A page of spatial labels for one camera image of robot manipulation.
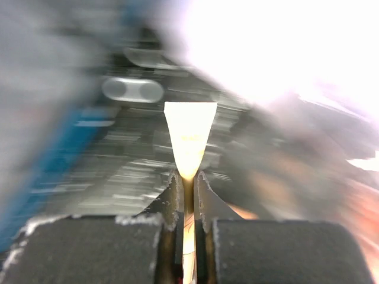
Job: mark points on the blue hard-shell suitcase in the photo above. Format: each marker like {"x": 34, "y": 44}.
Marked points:
{"x": 76, "y": 130}

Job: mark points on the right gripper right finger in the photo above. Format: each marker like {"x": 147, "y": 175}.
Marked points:
{"x": 230, "y": 249}

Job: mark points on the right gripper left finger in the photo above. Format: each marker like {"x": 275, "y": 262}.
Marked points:
{"x": 144, "y": 248}

